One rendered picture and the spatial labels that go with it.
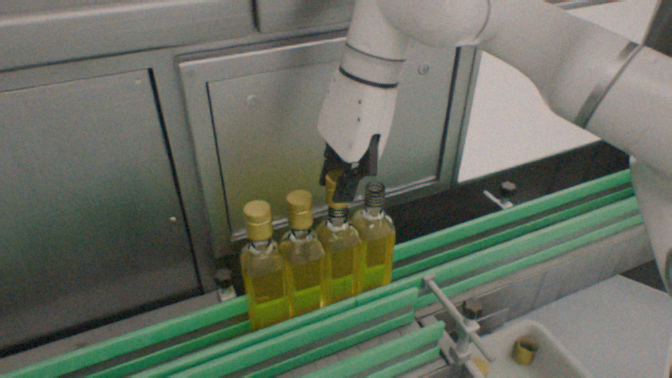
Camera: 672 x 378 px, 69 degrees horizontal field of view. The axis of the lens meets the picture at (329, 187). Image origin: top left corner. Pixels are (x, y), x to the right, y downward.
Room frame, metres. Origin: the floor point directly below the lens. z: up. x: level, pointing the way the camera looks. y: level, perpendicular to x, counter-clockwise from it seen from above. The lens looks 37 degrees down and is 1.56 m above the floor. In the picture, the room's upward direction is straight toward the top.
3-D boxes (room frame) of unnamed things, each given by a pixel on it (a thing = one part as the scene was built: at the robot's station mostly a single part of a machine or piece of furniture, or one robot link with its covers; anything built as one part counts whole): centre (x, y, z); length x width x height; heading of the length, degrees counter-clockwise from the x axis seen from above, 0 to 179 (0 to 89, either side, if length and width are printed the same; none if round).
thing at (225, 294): (0.54, 0.17, 0.94); 0.07 x 0.04 x 0.13; 24
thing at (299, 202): (0.51, 0.04, 1.14); 0.04 x 0.04 x 0.04
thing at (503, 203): (0.76, -0.33, 0.94); 0.07 x 0.04 x 0.13; 24
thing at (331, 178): (0.54, -0.01, 1.16); 0.04 x 0.04 x 0.04
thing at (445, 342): (0.50, -0.19, 0.85); 0.09 x 0.04 x 0.07; 24
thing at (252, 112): (0.78, -0.22, 1.15); 0.90 x 0.03 x 0.34; 114
